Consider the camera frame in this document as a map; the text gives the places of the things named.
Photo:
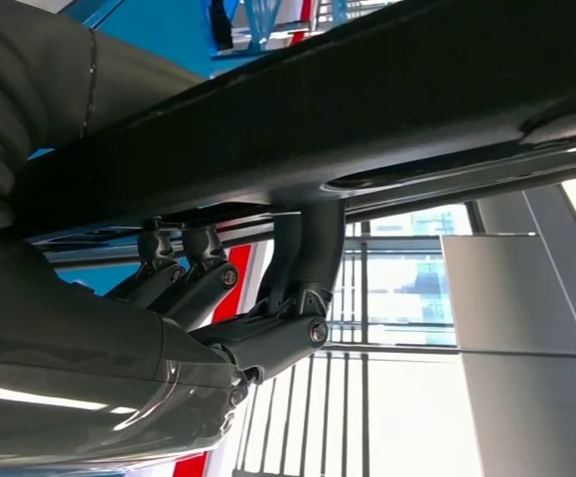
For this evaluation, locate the right robot hand grey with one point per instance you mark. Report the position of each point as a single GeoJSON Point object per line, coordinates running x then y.
{"type": "Point", "coordinates": [69, 368]}

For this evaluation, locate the red barrier belt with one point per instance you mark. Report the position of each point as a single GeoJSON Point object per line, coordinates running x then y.
{"type": "Point", "coordinates": [244, 257]}

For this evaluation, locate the window with dark bars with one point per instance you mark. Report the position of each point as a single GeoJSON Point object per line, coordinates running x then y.
{"type": "Point", "coordinates": [407, 289]}

